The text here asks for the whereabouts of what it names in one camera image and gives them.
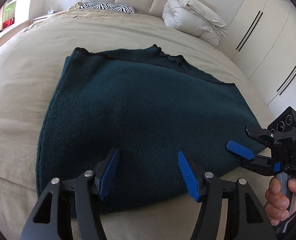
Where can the dark teal knit sweater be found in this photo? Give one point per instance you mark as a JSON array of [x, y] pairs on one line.
[[148, 105]]

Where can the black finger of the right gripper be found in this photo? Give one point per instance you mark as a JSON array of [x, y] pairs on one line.
[[260, 135]]

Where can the white bedside table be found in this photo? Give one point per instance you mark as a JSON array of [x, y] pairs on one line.
[[42, 18]]

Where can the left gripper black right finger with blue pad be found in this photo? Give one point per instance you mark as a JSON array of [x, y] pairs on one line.
[[246, 218]]

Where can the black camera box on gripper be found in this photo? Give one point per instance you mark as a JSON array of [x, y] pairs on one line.
[[284, 122]]

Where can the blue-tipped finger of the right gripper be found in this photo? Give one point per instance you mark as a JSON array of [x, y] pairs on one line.
[[259, 164]]

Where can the white wall shelf unit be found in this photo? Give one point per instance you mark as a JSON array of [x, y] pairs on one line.
[[7, 11]]

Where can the zebra print pillow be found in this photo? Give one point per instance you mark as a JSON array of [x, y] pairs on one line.
[[101, 5]]

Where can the white wardrobe with black handles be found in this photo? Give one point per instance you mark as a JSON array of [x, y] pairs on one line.
[[261, 42]]

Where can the white folded duvet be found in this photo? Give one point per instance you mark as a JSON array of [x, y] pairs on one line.
[[196, 19]]

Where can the person's right hand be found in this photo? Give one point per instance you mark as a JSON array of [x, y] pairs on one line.
[[277, 203]]

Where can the red box on shelf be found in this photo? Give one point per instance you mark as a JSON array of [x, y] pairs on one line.
[[8, 22]]

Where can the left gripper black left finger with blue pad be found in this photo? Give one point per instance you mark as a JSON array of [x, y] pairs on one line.
[[51, 217]]

